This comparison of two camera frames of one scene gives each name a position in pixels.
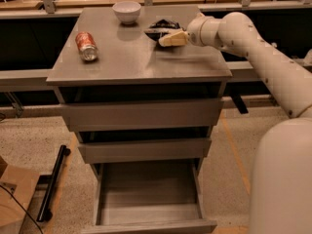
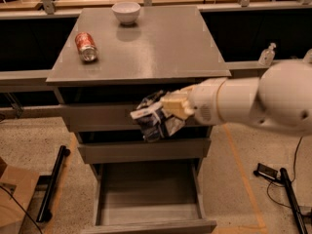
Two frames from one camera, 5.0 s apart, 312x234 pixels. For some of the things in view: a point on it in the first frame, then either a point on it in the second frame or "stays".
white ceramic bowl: [127, 12] stays
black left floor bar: [45, 213] stays
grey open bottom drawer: [165, 197] stays
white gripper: [196, 33] to [204, 101]
